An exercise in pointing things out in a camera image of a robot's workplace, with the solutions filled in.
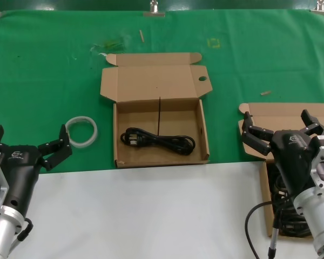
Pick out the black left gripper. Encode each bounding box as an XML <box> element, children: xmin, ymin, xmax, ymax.
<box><xmin>0</xmin><ymin>124</ymin><xmax>73</xmax><ymax>217</ymax></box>

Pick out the grey sleeved cable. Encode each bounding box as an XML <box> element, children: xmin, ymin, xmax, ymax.
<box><xmin>267</xmin><ymin>209</ymin><xmax>283</xmax><ymax>259</ymax></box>

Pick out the green table cloth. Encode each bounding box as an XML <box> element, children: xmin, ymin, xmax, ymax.
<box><xmin>0</xmin><ymin>9</ymin><xmax>324</xmax><ymax>175</ymax></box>

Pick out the brown cardboard box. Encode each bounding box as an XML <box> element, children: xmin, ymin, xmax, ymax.
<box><xmin>237</xmin><ymin>102</ymin><xmax>324</xmax><ymax>240</ymax></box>
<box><xmin>99</xmin><ymin>52</ymin><xmax>213</xmax><ymax>169</ymax></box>

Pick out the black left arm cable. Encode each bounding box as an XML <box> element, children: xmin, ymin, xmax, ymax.
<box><xmin>16</xmin><ymin>217</ymin><xmax>35</xmax><ymax>243</ymax></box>

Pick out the black power cord bundle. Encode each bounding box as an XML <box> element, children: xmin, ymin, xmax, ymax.
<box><xmin>268</xmin><ymin>163</ymin><xmax>290</xmax><ymax>201</ymax></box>
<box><xmin>272</xmin><ymin>199</ymin><xmax>313</xmax><ymax>238</ymax></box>

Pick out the black right camera cable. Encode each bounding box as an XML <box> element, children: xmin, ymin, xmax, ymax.
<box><xmin>245</xmin><ymin>201</ymin><xmax>295</xmax><ymax>259</ymax></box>

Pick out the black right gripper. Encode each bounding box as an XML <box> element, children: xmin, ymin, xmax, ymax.
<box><xmin>241</xmin><ymin>108</ymin><xmax>324</xmax><ymax>195</ymax></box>

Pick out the clear tape roll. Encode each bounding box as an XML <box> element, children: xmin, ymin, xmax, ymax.
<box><xmin>65</xmin><ymin>115</ymin><xmax>98</xmax><ymax>148</ymax></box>

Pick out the black power cord with tie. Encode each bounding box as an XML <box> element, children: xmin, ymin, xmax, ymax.
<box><xmin>120</xmin><ymin>96</ymin><xmax>197</xmax><ymax>156</ymax></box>

